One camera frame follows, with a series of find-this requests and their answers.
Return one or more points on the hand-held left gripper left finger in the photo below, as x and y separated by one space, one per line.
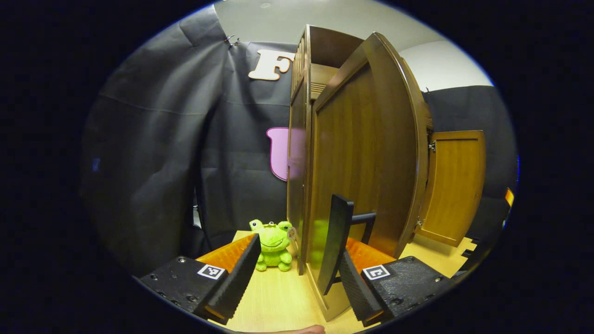
243 271

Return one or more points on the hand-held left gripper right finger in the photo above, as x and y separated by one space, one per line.
359 292

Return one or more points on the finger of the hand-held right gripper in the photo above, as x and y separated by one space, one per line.
509 197

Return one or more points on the wooden shoe cabinet door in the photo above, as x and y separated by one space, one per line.
455 185
362 162

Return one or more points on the wooden double-door shoe cabinet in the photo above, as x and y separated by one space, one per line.
297 185

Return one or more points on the green frog plush toy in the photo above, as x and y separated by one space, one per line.
273 243

